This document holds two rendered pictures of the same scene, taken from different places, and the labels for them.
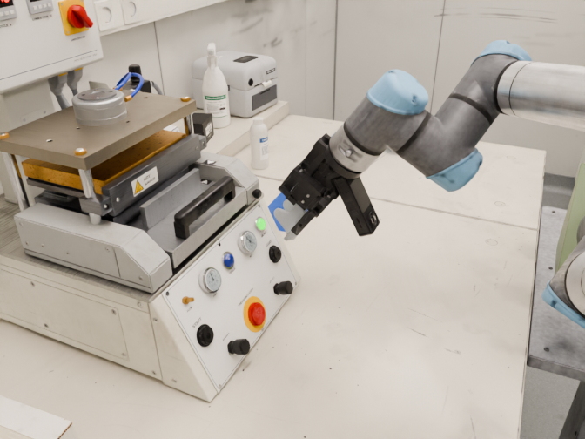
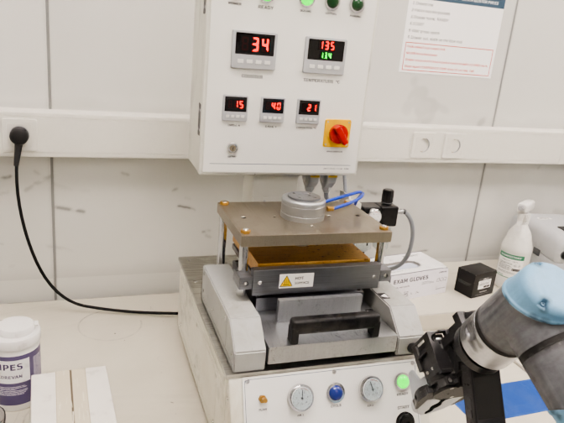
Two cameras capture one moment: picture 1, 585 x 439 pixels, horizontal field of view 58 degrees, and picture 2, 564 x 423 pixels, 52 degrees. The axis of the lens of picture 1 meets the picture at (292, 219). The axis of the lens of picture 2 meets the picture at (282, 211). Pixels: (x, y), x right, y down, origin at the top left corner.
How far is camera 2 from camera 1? 38 cm
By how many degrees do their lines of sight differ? 43
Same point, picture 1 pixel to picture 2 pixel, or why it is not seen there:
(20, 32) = (281, 134)
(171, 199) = (314, 308)
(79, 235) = (219, 297)
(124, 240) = (237, 315)
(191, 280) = (281, 385)
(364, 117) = (492, 302)
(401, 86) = (532, 282)
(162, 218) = not seen: hidden behind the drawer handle
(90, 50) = (343, 164)
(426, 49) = not seen: outside the picture
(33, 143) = (232, 214)
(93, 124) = (286, 217)
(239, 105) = not seen: hidden behind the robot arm
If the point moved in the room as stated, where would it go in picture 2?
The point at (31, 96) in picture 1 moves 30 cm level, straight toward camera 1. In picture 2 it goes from (279, 185) to (212, 226)
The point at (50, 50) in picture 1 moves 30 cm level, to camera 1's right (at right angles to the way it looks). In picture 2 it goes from (304, 154) to (436, 193)
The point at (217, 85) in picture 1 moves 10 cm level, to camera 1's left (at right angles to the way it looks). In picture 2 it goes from (517, 244) to (483, 232)
